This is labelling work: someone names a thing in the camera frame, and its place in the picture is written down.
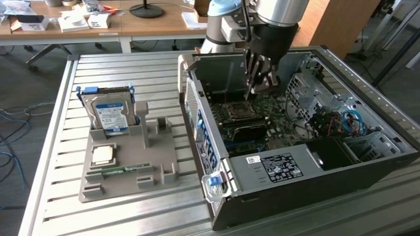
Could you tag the blue expansion slot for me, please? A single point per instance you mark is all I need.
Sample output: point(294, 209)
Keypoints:
point(240, 144)

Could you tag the grey parts rack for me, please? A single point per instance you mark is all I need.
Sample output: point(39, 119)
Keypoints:
point(131, 152)

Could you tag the silver disk bay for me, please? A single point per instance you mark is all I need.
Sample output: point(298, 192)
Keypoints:
point(378, 145)

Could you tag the black open PC case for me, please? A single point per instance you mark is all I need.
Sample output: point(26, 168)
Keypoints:
point(295, 196)

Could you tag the black round lamp base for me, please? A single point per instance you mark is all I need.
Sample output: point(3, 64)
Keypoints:
point(146, 11)

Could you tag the silver CPU chip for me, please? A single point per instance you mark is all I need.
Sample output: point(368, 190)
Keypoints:
point(102, 155)

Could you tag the hard disk in blue caddy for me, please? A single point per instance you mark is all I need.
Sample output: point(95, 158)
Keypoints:
point(110, 114)

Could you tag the white box with black insert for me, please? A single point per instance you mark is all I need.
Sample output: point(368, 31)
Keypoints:
point(32, 25)

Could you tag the small white labelled box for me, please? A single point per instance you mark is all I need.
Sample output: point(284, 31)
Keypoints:
point(98, 23)

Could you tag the black disk power connector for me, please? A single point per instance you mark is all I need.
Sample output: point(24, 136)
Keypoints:
point(323, 125)

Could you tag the silver drive cage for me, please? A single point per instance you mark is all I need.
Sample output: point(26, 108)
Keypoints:
point(306, 103)

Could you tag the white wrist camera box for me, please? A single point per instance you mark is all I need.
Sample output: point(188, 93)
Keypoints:
point(232, 28)

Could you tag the metal CPU socket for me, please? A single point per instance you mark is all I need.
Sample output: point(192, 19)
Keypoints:
point(239, 110)

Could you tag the green motherboard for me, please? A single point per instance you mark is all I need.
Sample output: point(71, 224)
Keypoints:
point(282, 123)

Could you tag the wooden desk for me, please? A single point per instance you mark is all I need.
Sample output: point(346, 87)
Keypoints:
point(147, 27)

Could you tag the white paper stack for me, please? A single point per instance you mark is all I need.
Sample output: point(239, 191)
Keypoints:
point(194, 23)

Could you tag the white box with tape roll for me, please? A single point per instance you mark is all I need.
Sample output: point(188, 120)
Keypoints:
point(71, 27)

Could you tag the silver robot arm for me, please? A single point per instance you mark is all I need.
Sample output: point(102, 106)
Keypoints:
point(282, 9)

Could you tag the grey power supply unit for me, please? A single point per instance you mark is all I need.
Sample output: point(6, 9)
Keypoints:
point(250, 177)

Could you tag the blue case latch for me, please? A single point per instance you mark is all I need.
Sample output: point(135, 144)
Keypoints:
point(214, 182)

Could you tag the wooden cabinet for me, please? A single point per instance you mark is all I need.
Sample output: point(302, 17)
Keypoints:
point(344, 24)

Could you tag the brown cardboard box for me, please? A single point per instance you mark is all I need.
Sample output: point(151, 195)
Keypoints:
point(200, 7)

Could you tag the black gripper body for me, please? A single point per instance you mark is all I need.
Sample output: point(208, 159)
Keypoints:
point(275, 39)

